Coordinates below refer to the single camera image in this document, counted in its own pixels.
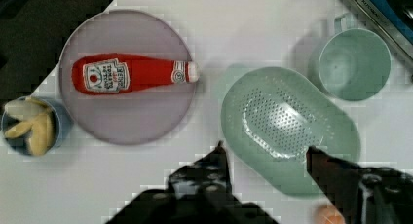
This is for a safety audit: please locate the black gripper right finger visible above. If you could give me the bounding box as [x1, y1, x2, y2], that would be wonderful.
[306, 146, 413, 224]

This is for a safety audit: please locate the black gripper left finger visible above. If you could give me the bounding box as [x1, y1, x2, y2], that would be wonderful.
[106, 142, 279, 224]

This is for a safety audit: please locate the green plastic strainer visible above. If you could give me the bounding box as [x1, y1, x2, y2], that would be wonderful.
[221, 67, 361, 197]

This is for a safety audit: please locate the orange slice toy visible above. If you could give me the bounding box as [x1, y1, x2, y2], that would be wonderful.
[314, 205, 345, 224]

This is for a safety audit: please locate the grey round plate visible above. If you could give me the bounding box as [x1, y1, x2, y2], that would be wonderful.
[58, 10, 196, 145]

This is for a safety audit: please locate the green mug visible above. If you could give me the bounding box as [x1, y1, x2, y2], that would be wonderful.
[308, 13, 392, 101]

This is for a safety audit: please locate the red ketchup bottle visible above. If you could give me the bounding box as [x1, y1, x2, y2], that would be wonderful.
[71, 53, 201, 95]

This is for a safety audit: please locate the blue bowl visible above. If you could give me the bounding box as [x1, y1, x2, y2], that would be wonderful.
[1, 96, 72, 156]

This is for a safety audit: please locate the peeled banana toy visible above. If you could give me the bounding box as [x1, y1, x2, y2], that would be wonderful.
[4, 96, 55, 156]

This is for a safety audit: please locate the toaster oven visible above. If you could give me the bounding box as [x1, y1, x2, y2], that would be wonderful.
[345, 0, 413, 68]

